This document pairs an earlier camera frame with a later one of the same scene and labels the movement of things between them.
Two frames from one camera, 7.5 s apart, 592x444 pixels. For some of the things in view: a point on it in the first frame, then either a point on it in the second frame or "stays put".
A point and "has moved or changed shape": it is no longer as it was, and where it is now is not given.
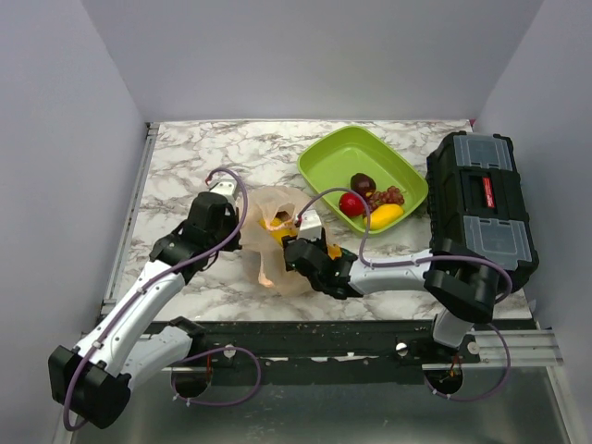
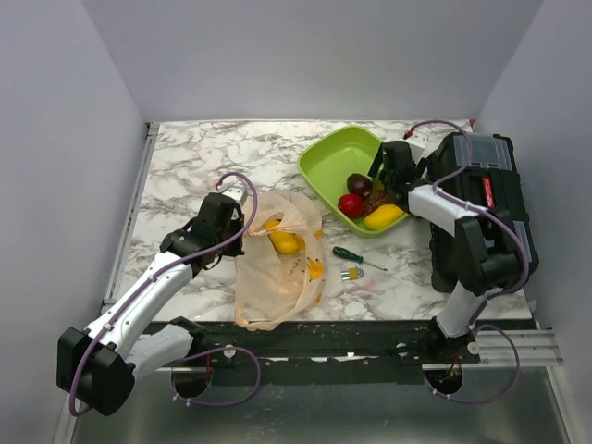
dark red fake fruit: x=363 y=184 stays put
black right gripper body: x=320 y=243 to x=420 y=167
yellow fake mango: x=384 y=215 stays put
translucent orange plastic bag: x=268 y=215 has moved or changed shape
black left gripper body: x=230 y=225 stays put
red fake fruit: x=351 y=204 stays put
